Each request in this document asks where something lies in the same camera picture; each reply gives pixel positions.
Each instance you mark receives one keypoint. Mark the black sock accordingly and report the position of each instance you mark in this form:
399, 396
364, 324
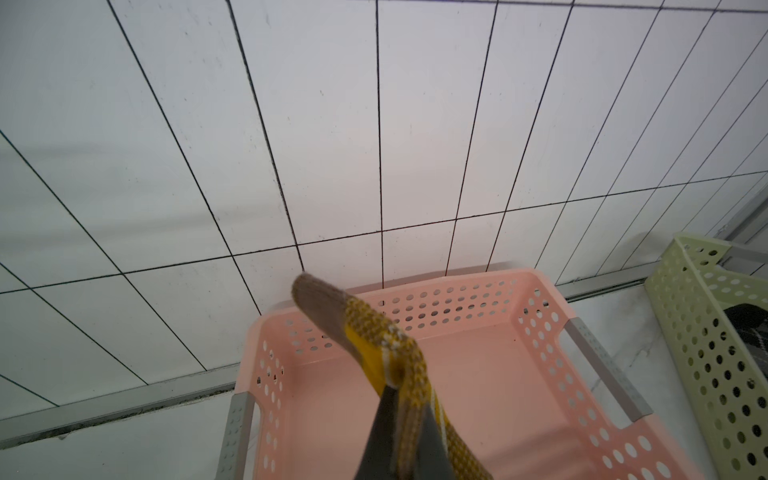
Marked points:
750, 322

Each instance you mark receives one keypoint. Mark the brown yellow plaid sock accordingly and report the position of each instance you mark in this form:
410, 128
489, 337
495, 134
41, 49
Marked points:
388, 357

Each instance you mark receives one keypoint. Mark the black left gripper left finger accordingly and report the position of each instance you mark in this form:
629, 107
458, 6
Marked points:
376, 462

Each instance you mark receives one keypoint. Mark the pink perforated plastic basket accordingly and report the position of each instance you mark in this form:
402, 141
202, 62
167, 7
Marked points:
524, 382

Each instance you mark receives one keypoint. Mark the green perforated plastic basket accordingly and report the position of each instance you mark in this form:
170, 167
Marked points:
725, 385

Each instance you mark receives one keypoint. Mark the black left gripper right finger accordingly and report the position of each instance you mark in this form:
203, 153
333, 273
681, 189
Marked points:
432, 462

